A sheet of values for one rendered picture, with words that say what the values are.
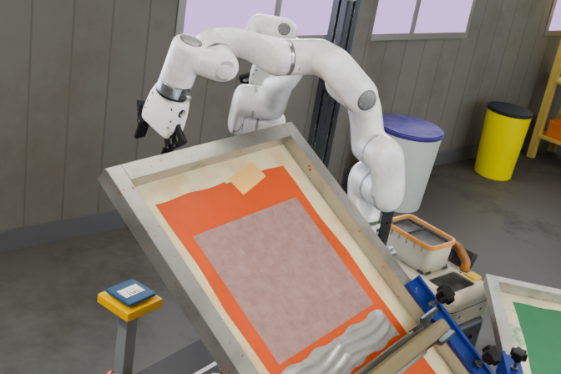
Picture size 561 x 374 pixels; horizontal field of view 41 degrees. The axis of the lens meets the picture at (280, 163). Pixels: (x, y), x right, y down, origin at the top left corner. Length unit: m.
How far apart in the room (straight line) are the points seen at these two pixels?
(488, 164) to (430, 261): 3.91
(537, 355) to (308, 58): 1.13
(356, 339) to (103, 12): 2.83
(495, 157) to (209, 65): 5.01
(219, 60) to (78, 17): 2.44
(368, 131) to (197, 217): 0.56
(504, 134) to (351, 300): 4.85
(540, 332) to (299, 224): 1.03
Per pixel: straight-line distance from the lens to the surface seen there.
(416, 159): 5.30
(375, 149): 1.88
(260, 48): 1.77
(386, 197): 1.93
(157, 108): 1.73
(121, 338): 2.28
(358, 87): 1.77
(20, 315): 3.84
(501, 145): 6.47
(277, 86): 2.11
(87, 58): 4.13
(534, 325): 2.52
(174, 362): 1.99
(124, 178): 1.48
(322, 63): 1.73
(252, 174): 1.73
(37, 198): 4.31
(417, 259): 2.70
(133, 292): 2.20
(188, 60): 1.65
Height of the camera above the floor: 2.14
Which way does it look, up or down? 21 degrees down
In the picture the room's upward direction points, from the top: 10 degrees clockwise
